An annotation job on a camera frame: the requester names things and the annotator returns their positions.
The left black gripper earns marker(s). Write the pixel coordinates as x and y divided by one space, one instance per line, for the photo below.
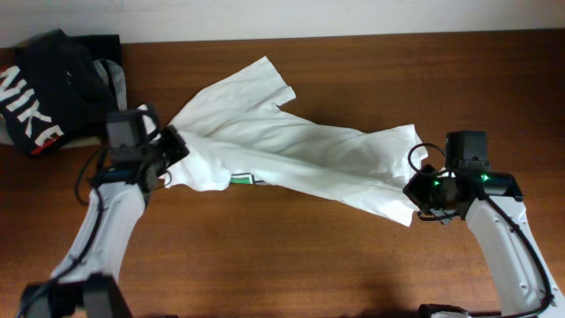
173 154

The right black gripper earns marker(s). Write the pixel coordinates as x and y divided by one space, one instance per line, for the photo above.
414 185

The white t-shirt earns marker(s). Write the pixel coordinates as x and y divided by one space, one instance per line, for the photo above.
236 131

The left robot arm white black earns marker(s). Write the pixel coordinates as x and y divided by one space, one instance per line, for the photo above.
138 152

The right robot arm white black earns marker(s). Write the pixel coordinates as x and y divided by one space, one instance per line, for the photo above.
492 205

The black shirt with white lettering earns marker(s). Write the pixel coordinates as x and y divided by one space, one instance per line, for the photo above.
51 93

